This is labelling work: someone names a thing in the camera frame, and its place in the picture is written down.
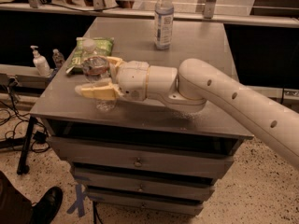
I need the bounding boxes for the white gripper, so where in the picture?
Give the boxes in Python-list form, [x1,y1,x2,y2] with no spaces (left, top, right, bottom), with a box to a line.
[75,56,150,101]

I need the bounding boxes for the clear water bottle red label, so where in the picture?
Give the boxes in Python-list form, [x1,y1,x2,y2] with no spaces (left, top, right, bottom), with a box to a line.
[80,38,118,112]

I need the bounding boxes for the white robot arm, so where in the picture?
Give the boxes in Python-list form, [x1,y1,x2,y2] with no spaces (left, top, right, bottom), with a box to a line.
[75,59,299,169]

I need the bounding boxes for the small clear bottle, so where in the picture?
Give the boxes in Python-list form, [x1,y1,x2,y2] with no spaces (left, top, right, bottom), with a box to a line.
[52,49,65,69]

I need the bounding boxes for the white pump dispenser bottle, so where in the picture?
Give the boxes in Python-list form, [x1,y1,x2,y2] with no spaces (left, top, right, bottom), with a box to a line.
[31,45,50,77]

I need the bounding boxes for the blue label plastic bottle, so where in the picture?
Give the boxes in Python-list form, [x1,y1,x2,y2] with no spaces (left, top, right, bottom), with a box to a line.
[154,0,174,49]

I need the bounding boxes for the green Kettle chips bag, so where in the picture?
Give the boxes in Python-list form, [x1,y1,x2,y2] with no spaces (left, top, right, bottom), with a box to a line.
[65,37,114,75]

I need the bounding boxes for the top drawer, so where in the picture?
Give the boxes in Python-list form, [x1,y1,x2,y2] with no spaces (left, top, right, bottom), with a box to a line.
[49,136,234,178]

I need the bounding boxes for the drawer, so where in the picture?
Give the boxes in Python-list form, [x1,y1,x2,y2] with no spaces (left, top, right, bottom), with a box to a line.
[71,167,215,201]
[49,136,234,178]
[87,189,203,216]

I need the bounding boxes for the middle drawer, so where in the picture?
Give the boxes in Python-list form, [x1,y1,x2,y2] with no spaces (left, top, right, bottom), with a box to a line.
[71,167,215,201]

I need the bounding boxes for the blue tape cross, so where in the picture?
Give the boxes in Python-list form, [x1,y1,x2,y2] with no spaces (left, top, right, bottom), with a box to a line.
[66,175,105,218]

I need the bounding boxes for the black stand leg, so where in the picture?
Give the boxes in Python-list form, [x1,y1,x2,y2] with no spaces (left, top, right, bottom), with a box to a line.
[17,117,36,175]

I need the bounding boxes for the bottom drawer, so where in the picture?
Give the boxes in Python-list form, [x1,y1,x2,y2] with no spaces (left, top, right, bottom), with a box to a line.
[87,189,203,216]

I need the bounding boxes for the black shoe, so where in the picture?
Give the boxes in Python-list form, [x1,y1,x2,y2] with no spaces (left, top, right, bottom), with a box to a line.
[29,187,63,224]

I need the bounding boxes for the dark trouser leg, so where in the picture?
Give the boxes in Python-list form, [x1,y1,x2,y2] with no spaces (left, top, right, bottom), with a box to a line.
[0,172,33,224]

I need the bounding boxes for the black floor cables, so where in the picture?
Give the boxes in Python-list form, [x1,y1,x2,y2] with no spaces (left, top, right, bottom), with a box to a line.
[0,77,50,154]

